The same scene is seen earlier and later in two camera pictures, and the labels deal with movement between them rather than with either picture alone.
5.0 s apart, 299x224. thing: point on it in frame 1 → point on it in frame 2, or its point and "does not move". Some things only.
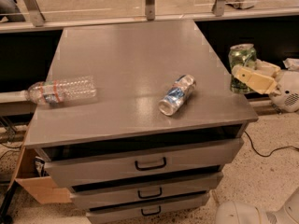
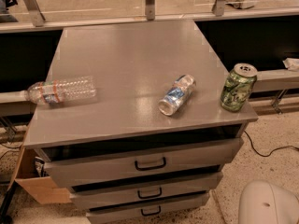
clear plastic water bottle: x=62 y=89 does not move
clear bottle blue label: x=177 y=94 does not move
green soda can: x=242 y=55 → x=237 y=87
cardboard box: x=40 y=187 does not move
